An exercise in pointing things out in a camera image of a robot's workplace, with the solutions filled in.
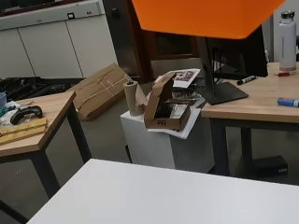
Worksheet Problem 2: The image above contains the orange cube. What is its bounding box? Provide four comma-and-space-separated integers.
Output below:
131, 0, 286, 40

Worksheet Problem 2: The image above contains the white water bottle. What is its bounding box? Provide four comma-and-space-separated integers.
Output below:
278, 9, 297, 72

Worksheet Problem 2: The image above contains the white cabinet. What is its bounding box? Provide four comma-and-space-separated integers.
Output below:
0, 0, 119, 79

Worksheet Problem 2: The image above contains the wooden desk with tools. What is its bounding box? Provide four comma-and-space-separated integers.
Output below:
0, 91, 93, 224

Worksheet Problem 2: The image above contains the open brown cardboard box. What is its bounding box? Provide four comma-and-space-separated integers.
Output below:
143, 73, 192, 131

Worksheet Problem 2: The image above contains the flat brown cardboard package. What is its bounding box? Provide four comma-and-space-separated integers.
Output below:
68, 63, 133, 121

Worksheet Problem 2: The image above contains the brown paper roll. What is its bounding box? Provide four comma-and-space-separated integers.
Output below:
122, 79, 149, 118

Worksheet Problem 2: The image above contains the blue marker pen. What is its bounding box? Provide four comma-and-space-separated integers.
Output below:
277, 97, 299, 108

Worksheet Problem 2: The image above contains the yellow wooden plank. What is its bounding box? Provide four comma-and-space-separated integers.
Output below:
0, 118, 49, 147

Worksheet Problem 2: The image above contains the white pedestal box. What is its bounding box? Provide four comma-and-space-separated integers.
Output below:
120, 105, 216, 174

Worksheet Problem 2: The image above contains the black computer monitor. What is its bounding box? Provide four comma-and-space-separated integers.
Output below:
195, 26, 269, 106

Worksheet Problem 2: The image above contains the wooden desk with monitor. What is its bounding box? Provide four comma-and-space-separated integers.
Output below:
201, 62, 299, 180

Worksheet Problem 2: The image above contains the black marker pen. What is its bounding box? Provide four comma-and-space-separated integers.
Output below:
236, 75, 258, 86

